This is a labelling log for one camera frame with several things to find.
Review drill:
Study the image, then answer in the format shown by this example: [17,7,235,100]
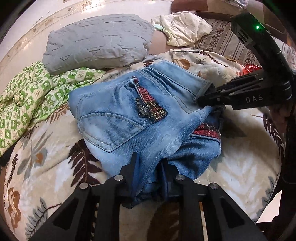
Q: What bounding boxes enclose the grey cloth on headboard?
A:
[227,0,249,9]

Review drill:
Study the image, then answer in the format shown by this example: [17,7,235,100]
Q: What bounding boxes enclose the red plastic bag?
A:
[240,64,262,76]

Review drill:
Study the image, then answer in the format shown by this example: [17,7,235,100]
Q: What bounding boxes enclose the cream crumpled cloth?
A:
[151,11,212,47]

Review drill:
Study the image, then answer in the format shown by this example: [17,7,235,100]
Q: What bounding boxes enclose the blue denim jeans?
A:
[69,61,223,208]

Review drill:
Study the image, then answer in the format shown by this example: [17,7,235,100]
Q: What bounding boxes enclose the grey quilted pillow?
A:
[42,14,154,75]

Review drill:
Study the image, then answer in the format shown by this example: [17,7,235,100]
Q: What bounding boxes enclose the green checkered quilt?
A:
[1,61,105,155]

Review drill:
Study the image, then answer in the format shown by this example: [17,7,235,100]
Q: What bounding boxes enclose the striped brown bedsheet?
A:
[195,18,295,70]

